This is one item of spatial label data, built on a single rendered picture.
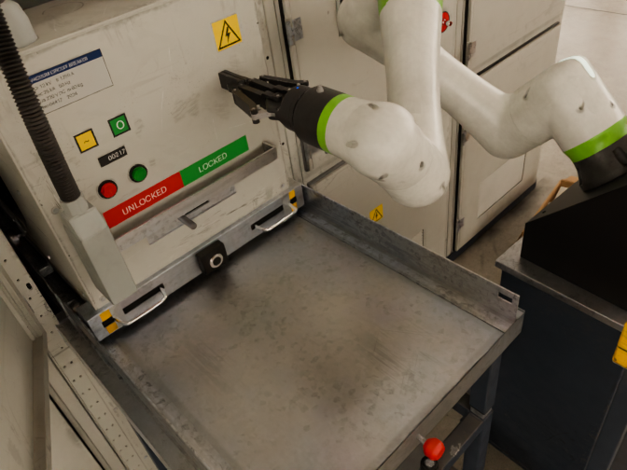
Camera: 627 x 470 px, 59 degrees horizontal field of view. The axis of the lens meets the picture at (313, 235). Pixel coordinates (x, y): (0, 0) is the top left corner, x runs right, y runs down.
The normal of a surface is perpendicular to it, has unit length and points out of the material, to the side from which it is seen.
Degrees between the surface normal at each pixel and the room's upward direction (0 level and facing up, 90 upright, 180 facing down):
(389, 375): 0
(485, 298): 90
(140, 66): 90
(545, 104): 86
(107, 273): 90
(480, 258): 0
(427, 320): 0
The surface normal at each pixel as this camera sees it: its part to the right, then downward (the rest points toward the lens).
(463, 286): -0.72, 0.51
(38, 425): -0.12, -0.76
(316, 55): 0.69, 0.40
